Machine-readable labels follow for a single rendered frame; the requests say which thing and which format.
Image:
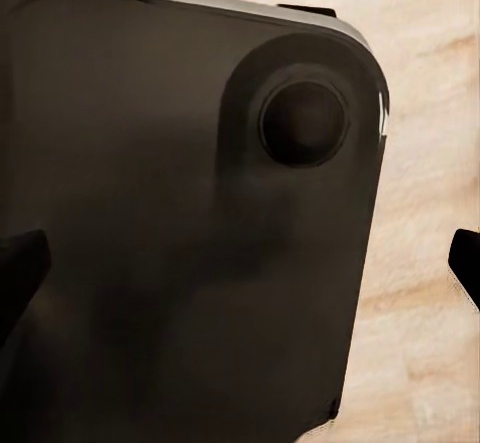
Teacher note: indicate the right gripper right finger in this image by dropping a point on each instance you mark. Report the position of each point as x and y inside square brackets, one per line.
[464, 260]

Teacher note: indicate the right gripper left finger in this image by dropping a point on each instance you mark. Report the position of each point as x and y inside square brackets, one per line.
[25, 259]

